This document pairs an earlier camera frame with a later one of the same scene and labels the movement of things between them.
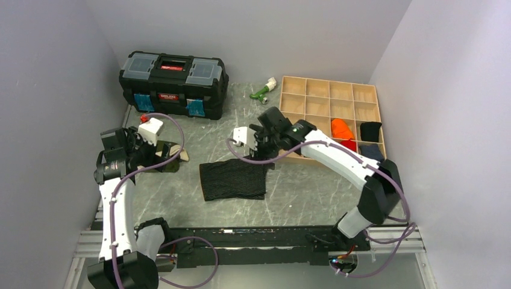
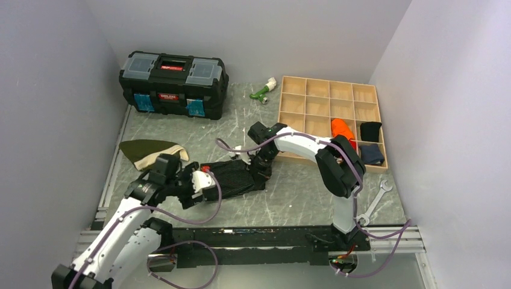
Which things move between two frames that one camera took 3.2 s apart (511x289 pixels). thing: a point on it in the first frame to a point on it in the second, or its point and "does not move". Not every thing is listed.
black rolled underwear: (370, 131) does not move
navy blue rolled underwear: (372, 151) does not move
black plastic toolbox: (196, 85) does not move
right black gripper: (261, 133) to (260, 176)
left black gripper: (136, 138) to (187, 200)
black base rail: (257, 246) does not move
